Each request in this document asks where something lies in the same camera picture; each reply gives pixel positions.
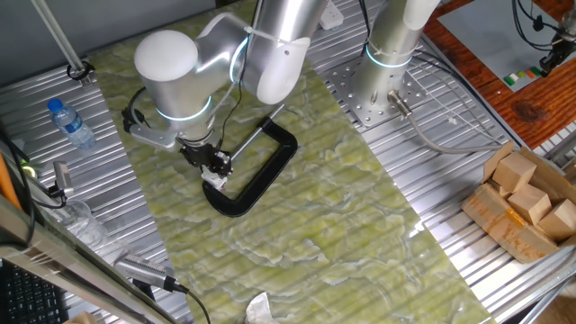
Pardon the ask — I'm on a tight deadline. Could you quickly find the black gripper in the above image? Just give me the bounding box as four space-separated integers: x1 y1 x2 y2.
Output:
178 139 234 178

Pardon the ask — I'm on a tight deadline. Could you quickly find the black C-clamp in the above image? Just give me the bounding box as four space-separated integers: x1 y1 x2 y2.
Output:
201 103 300 219

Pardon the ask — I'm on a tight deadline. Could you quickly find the green marble pattern mat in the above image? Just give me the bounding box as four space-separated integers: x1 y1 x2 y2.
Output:
87 0 496 324

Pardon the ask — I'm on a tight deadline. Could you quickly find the white ribbed device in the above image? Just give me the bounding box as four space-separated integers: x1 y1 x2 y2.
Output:
112 252 177 293

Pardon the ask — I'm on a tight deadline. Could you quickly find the white zip tie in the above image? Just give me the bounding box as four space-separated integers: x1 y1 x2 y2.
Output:
242 24 311 49

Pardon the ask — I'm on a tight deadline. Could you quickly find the clear plastic cup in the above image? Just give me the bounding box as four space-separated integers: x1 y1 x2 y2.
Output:
53 200 109 248

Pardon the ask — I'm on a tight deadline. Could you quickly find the blue label water bottle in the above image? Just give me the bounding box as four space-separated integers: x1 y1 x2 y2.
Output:
46 97 98 151

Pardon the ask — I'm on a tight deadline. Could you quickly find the black and metal tool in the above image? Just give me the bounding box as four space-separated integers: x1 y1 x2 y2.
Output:
47 160 77 202

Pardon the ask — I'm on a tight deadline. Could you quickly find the white power strip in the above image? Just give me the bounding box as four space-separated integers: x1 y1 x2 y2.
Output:
318 0 346 32

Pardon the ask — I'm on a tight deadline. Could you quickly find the tan cardboard box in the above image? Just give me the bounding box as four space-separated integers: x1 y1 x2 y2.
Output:
62 310 99 324

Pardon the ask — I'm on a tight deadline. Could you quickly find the orange stick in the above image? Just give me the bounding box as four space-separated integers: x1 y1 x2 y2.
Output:
0 152 23 212

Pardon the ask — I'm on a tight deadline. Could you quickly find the black keyboard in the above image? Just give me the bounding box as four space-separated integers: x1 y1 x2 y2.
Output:
0 260 69 324

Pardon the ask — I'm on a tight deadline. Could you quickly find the light wooden block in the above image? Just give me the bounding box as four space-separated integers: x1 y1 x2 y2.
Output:
488 179 512 199
491 152 538 194
507 183 553 226
537 199 576 243

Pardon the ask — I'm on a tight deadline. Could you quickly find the brown wooden item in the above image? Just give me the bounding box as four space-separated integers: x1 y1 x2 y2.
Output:
461 140 576 266

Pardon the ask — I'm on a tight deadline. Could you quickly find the grey brick baseplate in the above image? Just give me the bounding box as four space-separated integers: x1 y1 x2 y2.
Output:
436 0 576 94

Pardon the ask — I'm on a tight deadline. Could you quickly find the brown wooden table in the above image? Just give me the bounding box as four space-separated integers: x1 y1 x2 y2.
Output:
422 0 576 150

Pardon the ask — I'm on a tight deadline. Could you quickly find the aluminium profile bar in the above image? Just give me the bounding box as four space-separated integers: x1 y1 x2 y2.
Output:
517 265 576 324

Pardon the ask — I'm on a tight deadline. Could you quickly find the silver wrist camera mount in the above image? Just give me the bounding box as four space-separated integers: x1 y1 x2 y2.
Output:
121 107 179 152

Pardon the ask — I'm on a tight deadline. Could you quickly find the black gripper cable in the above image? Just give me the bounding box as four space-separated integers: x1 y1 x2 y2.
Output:
218 38 251 152

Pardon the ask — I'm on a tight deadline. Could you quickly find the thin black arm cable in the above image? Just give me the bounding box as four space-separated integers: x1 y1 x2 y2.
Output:
121 86 148 131

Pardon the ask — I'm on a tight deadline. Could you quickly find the black device cable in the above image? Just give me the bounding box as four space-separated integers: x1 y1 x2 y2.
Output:
173 281 212 324

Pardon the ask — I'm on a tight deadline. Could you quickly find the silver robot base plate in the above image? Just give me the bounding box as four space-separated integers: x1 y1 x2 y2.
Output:
323 58 428 129

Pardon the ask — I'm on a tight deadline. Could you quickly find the black cable loop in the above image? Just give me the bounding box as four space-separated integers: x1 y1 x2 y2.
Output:
66 60 96 83

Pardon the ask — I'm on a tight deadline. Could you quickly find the aluminium desk rail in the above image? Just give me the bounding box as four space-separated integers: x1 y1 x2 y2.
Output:
0 193 181 324

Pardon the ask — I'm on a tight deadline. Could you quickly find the black desk cable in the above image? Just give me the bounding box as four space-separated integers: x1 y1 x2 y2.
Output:
0 128 36 248

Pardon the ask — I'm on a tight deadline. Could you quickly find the grey base cable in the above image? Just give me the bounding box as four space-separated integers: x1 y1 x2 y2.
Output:
386 88 504 156

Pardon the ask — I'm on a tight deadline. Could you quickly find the aluminium frame pole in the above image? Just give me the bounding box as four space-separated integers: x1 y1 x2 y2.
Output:
30 0 94 87

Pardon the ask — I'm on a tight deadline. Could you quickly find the black base cable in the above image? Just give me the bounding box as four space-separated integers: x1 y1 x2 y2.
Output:
357 0 374 58

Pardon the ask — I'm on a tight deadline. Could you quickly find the thin white base cable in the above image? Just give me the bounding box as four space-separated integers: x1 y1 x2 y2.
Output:
411 62 503 148

